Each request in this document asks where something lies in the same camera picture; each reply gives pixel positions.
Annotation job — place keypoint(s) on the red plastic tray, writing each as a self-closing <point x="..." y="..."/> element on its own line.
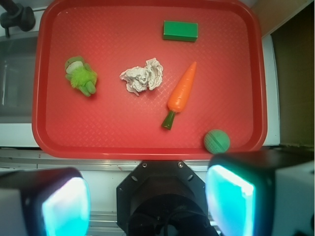
<point x="228" y="91"/>

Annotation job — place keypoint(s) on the aluminium frame rail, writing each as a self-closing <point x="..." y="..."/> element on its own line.
<point x="37" y="159"/>

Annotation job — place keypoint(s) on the metal sink basin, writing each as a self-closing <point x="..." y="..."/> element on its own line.
<point x="17" y="65"/>

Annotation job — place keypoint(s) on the green plush frog toy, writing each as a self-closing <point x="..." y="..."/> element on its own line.
<point x="80" y="75"/>

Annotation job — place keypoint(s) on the green rectangular block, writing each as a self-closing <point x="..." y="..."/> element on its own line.
<point x="180" y="31"/>

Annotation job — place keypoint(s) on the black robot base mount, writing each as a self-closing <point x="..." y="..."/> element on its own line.
<point x="162" y="198"/>

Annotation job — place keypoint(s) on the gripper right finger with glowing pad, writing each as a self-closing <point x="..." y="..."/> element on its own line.
<point x="262" y="193"/>

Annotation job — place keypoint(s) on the green textured ball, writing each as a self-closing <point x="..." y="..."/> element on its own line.
<point x="216" y="141"/>

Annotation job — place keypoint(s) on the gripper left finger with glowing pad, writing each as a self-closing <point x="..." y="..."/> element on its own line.
<point x="53" y="202"/>

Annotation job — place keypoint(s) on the orange plastic toy carrot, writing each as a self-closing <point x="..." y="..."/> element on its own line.
<point x="180" y="95"/>

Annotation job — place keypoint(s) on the crumpled white paper ball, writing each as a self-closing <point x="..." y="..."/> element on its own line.
<point x="139" y="79"/>

